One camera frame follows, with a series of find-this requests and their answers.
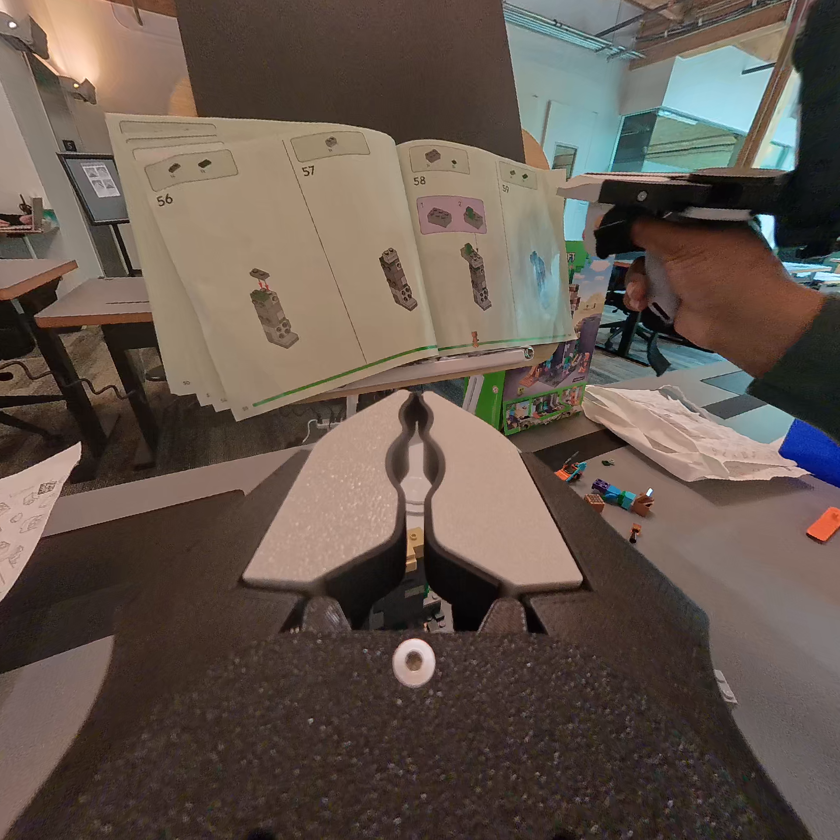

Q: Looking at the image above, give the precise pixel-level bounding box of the grey green brick tower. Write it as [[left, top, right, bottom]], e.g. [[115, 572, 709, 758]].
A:
[[372, 528, 456, 634]]

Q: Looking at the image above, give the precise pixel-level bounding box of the blue plastic bin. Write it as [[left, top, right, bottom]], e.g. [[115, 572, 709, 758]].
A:
[[777, 419, 840, 490]]

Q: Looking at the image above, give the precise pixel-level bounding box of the open instruction booklet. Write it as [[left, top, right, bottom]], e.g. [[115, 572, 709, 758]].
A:
[[105, 113, 580, 422]]

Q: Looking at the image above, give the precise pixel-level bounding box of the green toy box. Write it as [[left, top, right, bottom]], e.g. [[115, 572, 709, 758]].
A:
[[462, 256, 618, 438]]

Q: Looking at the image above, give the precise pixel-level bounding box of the black framed display screen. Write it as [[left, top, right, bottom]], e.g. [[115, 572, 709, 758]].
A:
[[58, 151, 133, 228]]

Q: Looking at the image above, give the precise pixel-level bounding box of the white crumpled bag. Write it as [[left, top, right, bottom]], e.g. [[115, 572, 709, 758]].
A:
[[581, 382, 811, 485]]

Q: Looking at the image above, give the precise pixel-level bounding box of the pile of colourful brick figures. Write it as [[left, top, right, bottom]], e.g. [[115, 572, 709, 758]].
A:
[[553, 452, 657, 547]]

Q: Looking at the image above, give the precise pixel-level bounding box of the wooden office table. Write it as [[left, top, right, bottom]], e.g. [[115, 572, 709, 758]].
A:
[[35, 275, 161, 467], [0, 258, 80, 454]]

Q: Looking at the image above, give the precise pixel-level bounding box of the person's right hand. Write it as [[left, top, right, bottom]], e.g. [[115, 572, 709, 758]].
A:
[[623, 217, 824, 384]]

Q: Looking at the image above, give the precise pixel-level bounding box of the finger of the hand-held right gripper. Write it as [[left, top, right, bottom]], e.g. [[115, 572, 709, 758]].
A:
[[557, 172, 660, 204]]

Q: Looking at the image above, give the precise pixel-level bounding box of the white printed sheet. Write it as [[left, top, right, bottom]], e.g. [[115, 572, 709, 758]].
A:
[[0, 443, 84, 603]]

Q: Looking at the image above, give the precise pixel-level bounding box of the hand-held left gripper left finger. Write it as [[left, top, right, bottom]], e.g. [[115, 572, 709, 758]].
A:
[[242, 390, 412, 593]]

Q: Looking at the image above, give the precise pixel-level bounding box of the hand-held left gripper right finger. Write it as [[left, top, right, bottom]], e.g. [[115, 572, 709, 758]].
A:
[[419, 390, 585, 595]]

